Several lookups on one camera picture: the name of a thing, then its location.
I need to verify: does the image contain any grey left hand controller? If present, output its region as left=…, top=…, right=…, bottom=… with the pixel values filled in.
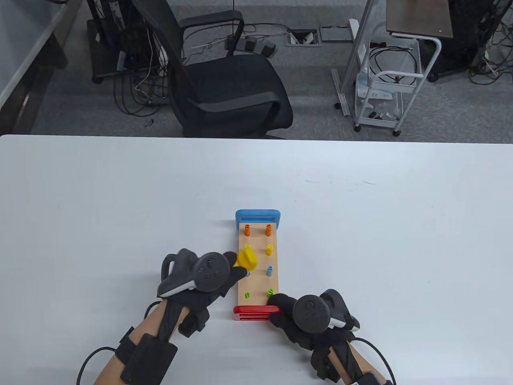
left=157, top=249, right=232, bottom=298

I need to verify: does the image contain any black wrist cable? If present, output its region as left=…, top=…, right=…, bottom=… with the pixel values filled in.
left=353, top=337, right=397, bottom=385
left=76, top=302, right=161, bottom=385

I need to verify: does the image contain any open floor outlet box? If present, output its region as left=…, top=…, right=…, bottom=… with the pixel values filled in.
left=285, top=29, right=322, bottom=47

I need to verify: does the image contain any black left wrist sensor box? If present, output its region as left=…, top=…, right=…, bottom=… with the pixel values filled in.
left=116, top=327, right=178, bottom=385

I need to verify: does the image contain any tangle of black floor cables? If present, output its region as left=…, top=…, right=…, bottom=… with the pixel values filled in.
left=113, top=60, right=171, bottom=118

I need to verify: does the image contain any black power strip with adapters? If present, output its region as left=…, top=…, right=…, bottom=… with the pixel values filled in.
left=225, top=34, right=277, bottom=59

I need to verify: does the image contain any grey right hand controller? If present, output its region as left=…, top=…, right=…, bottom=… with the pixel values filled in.
left=293, top=289, right=360, bottom=334

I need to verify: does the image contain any brown side tabletop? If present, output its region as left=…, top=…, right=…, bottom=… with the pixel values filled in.
left=386, top=0, right=453, bottom=39

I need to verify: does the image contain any white rolling cart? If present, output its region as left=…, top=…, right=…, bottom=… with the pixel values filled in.
left=353, top=34, right=442, bottom=137

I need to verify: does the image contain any person's right forearm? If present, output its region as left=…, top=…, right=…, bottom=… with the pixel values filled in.
left=329, top=337, right=395, bottom=385

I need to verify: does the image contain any rainbow hammer bench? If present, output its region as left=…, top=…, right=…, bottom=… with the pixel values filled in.
left=233, top=209, right=285, bottom=322

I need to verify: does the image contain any yellow toy hammer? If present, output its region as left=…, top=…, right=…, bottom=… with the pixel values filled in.
left=236, top=245, right=259, bottom=271

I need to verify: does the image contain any wooden plank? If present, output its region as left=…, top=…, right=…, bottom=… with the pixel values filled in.
left=243, top=225, right=275, bottom=300

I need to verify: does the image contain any aluminium frame stand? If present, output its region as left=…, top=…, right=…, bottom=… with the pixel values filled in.
left=331, top=0, right=381, bottom=117

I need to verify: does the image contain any tangle of cables by tripod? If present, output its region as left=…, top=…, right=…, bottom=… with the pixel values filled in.
left=469, top=24, right=513, bottom=85

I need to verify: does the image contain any grey floor cover plate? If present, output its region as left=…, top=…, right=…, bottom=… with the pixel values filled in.
left=319, top=26, right=353, bottom=42

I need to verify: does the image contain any grey hand controller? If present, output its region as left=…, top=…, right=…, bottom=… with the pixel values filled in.
left=293, top=289, right=360, bottom=334
left=157, top=249, right=232, bottom=298

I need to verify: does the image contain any person's left hand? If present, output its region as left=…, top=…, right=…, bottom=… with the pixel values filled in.
left=158, top=251, right=249, bottom=338

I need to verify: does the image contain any black equipment rack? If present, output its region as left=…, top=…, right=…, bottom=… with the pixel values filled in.
left=86, top=0, right=169, bottom=85

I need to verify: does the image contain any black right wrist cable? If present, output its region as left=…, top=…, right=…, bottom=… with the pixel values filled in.
left=353, top=337, right=397, bottom=385

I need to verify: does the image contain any grey desk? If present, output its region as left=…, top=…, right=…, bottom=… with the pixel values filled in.
left=0, top=0, right=81, bottom=135

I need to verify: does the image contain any person's right hand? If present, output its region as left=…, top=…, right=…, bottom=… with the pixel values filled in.
left=267, top=293, right=357, bottom=379

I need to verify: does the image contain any person's left forearm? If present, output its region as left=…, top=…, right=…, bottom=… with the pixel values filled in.
left=92, top=299, right=189, bottom=385

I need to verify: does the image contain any black office chair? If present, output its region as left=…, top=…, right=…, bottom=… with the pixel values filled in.
left=130, top=0, right=294, bottom=140

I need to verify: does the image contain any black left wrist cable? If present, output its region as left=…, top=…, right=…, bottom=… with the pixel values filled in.
left=76, top=302, right=161, bottom=385

